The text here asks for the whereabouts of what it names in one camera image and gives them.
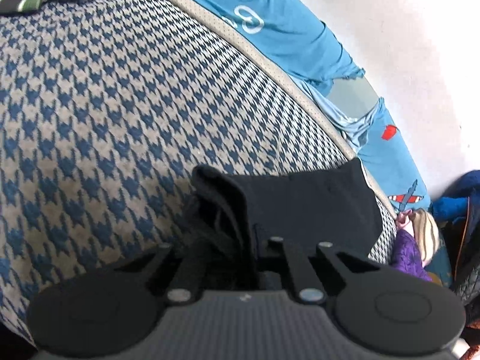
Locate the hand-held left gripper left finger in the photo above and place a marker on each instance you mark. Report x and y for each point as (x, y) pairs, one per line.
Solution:
(189, 270)

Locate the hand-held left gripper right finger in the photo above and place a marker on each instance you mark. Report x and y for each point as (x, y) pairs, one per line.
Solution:
(292, 266)

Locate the black t-shirt red print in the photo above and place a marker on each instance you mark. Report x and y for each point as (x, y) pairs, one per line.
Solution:
(307, 202)

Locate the purple garment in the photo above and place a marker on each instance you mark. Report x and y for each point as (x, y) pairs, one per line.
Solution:
(407, 251)

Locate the pink garment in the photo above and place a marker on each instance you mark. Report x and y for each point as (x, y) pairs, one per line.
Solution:
(404, 222)

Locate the cream striped knit hat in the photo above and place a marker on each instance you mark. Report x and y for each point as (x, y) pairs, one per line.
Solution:
(425, 232)

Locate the teal pillow yellow print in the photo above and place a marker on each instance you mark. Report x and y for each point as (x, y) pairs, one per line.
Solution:
(440, 266)

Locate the royal blue cloth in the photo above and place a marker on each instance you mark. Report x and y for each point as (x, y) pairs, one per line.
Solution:
(453, 202)

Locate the dark jacket orange trim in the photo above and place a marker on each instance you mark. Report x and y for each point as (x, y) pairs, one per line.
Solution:
(468, 262)

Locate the blue airplane print bedsheet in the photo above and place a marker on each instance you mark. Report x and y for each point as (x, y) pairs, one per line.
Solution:
(292, 26)

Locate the green striped folded garment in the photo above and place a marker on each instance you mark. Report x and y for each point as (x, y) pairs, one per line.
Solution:
(18, 3)

